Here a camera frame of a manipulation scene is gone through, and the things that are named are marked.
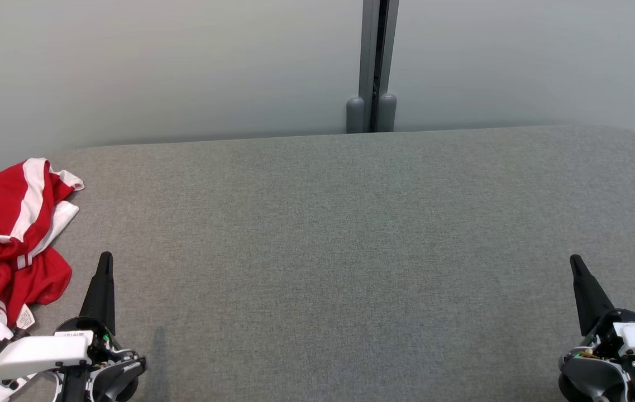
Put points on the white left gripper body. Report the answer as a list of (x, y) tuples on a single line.
[(38, 354)]

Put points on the grey cylindrical post foot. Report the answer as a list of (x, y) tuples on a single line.
[(354, 114), (387, 111)]

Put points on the grey metal partition post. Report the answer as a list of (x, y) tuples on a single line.
[(367, 56)]

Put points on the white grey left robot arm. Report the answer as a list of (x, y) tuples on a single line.
[(122, 374)]

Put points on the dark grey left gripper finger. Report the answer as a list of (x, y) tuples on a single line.
[(102, 290)]

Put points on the red and white jersey shirt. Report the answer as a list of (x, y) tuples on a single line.
[(43, 285)]

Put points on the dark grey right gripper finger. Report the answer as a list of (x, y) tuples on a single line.
[(588, 296)]

